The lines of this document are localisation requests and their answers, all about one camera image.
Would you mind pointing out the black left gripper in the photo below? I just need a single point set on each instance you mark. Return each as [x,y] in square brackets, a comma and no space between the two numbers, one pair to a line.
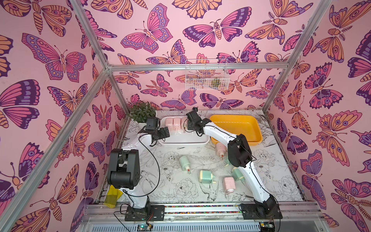
[163,135]

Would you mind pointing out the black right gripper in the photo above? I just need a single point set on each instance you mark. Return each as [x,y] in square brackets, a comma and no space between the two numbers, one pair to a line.
[192,117]

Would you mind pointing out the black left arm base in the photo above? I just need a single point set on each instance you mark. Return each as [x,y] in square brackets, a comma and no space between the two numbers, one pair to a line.
[148,213]

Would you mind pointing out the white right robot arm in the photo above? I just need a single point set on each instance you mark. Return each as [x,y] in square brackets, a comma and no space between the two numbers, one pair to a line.
[239,155]

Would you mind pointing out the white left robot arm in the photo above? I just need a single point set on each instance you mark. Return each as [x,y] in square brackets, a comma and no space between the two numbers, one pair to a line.
[124,168]

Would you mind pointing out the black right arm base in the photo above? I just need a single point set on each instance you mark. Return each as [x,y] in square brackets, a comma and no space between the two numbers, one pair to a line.
[268,209]

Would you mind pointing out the white plastic storage box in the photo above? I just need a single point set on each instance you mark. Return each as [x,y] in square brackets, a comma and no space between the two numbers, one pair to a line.
[183,139]

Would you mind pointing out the yellow plastic storage box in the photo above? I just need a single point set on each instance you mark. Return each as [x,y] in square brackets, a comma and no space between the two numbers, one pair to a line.
[240,124]

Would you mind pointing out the white plastic flower pot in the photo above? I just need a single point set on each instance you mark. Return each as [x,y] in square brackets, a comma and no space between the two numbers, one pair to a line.
[141,125]

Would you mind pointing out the green leafy plant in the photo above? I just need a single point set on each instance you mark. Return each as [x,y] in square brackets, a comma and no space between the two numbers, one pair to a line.
[140,112]

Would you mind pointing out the green sharpener left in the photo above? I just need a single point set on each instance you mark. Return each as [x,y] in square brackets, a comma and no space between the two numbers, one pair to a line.
[185,164]

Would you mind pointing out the green sharpener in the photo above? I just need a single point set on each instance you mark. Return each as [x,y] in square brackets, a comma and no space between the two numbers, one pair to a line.
[237,175]
[206,177]
[185,164]

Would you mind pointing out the green sharpener lower centre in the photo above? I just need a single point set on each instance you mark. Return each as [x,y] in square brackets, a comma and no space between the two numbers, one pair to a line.
[206,177]

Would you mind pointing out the green sharpener lower right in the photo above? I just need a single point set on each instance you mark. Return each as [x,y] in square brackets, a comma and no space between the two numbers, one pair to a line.
[237,175]

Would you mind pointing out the yellow rubber glove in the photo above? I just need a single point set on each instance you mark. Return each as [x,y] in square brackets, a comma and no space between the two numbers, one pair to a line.
[112,196]

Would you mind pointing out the green circuit board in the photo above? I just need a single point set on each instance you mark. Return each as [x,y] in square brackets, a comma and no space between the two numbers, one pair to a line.
[144,227]

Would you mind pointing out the white wire basket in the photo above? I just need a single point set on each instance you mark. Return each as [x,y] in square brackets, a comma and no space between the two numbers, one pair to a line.
[207,76]

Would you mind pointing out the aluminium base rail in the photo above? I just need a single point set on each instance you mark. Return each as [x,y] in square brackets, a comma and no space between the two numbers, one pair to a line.
[218,217]

